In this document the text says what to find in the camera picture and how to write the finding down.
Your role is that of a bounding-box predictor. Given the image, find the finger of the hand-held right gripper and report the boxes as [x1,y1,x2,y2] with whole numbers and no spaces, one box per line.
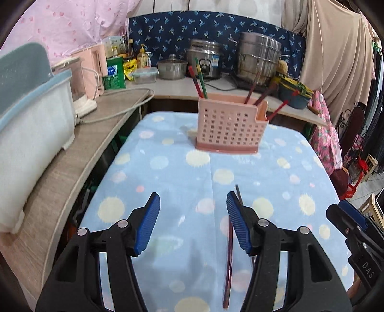
[326,203,371,259]
[338,200,384,232]

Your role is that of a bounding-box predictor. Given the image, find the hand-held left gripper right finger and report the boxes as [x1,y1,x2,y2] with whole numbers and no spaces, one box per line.
[226,191,353,312]

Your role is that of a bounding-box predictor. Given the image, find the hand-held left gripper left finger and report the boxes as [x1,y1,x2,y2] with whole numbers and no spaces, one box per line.
[35,192,161,312]

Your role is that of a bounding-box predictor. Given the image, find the pink perforated utensil basket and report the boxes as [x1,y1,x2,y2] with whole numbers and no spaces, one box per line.
[195,93,269,155]

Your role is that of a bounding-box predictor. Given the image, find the brown chopstick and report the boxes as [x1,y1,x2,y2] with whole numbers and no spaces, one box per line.
[246,71,261,104]
[254,80,278,106]

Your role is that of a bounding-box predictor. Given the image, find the dark red chopstick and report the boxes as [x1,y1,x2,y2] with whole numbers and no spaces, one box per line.
[187,66,202,99]

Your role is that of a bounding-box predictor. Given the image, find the green chopstick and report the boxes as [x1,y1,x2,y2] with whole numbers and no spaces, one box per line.
[195,58,208,99]

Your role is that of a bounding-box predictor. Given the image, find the wooden stool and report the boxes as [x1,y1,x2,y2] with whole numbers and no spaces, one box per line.
[358,192,384,228]

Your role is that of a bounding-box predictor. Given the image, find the red stool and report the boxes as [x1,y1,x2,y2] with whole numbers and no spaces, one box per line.
[340,159,370,200]

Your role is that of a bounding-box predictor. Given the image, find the blue dotted tablecloth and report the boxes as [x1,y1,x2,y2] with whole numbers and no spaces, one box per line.
[70,111,354,312]

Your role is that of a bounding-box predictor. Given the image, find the pink floral cloth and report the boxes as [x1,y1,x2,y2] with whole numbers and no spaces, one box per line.
[309,90,342,177]

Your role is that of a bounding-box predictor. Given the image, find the dark chair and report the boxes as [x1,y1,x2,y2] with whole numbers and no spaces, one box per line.
[339,106,366,180]

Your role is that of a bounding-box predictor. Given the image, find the hanging clothes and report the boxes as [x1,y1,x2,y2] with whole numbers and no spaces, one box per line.
[364,30,384,174]

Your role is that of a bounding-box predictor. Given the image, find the blue bowl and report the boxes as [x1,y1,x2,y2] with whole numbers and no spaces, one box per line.
[277,82,311,110]

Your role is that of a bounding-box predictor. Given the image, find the yellow dish with greens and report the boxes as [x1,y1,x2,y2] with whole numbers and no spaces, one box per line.
[279,75,314,96]

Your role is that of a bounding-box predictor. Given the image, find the black induction cooker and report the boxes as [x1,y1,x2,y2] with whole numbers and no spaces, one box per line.
[231,75,272,91]

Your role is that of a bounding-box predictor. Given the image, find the white tub with blue lid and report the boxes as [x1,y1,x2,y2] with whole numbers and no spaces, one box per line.
[0,42,77,234]

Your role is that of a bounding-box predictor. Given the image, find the clear food container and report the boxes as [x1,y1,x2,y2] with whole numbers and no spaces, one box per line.
[132,67,159,84]

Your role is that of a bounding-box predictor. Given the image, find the green tin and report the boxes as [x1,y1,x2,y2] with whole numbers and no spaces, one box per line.
[102,55,126,90]

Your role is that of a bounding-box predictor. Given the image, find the yellow packets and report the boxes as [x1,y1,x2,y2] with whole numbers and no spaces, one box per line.
[123,58,138,81]

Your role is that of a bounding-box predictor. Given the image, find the glass jug appliance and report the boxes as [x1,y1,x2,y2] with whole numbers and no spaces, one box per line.
[52,57,98,117]

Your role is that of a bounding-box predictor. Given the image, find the small pot with glass lid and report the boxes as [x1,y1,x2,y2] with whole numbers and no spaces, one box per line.
[157,54,188,80]

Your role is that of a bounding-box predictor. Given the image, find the yellow oil bottle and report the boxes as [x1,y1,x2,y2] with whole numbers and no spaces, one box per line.
[136,44,152,69]

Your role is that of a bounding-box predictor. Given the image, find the pink kettle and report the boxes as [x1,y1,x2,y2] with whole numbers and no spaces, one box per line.
[72,43,108,99]

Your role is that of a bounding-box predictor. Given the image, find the beige curtain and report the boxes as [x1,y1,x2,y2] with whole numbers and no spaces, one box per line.
[282,0,375,105]

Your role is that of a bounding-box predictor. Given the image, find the large steel steamer pot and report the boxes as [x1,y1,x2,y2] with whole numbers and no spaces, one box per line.
[229,31,290,87]

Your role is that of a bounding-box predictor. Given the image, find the silver rice cooker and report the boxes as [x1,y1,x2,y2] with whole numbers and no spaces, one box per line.
[185,38,224,80]

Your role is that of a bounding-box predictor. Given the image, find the white carton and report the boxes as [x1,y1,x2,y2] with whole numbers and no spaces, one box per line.
[103,35,126,57]

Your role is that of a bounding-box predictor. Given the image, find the blue floral cloth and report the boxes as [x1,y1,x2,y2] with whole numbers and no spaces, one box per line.
[128,11,306,87]

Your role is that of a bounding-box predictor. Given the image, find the pink curtain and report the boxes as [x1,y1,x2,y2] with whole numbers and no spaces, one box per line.
[3,0,141,65]

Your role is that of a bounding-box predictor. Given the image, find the white power cable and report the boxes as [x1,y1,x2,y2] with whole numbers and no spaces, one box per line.
[75,87,155,125]

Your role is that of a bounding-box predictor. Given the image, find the white cord with switch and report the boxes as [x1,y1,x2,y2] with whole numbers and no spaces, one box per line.
[313,0,327,90]

